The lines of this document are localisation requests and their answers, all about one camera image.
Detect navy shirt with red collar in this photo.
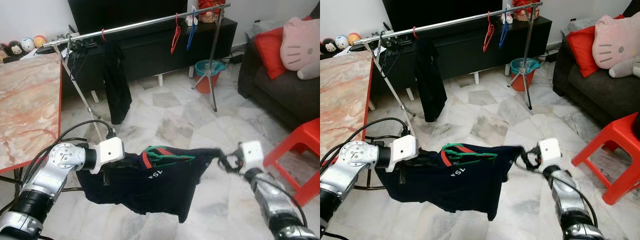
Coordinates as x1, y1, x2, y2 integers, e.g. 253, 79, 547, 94
75, 146, 221, 224
374, 144, 526, 222

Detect green plastic hanger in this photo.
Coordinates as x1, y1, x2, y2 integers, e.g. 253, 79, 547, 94
145, 145, 197, 166
441, 143, 498, 165

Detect blue plastic hanger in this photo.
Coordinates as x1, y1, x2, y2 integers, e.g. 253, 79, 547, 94
498, 9, 510, 50
186, 11, 197, 52

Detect red plastic stool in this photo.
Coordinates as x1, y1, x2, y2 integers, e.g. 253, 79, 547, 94
262, 117, 321, 207
571, 112, 640, 206

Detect red bin with green bag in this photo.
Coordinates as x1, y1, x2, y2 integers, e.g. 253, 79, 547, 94
510, 57, 541, 92
194, 59, 226, 94

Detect plain black shirt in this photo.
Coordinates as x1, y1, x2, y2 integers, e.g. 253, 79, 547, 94
414, 36, 448, 123
101, 37, 133, 126

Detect dark grey sofa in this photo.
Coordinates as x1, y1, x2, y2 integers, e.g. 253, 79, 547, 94
237, 2, 321, 133
552, 0, 640, 128

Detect marble top folding table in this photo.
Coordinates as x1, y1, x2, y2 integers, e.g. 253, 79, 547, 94
0, 51, 64, 175
320, 50, 373, 157

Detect red cushion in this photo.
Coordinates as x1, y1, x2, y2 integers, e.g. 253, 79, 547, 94
254, 26, 287, 81
566, 24, 598, 78

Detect grey totoro plush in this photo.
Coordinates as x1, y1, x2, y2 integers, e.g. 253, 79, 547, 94
297, 62, 321, 81
607, 55, 640, 78

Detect pink cat face pillow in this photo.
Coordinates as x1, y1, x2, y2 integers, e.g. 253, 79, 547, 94
592, 14, 640, 71
280, 16, 321, 73

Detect white papers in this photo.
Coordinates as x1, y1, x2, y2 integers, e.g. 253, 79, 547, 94
22, 47, 56, 58
335, 46, 371, 56

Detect side table with lace cloth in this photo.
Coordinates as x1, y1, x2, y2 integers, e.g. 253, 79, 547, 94
565, 19, 596, 35
250, 20, 281, 37

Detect red gift basket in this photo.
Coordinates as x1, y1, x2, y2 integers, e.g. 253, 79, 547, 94
512, 0, 542, 22
196, 0, 227, 23

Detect black flat television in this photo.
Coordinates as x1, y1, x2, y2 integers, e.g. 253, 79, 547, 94
67, 0, 188, 35
382, 0, 503, 32

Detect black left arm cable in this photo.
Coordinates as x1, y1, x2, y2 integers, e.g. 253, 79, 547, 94
325, 117, 412, 166
22, 119, 117, 201

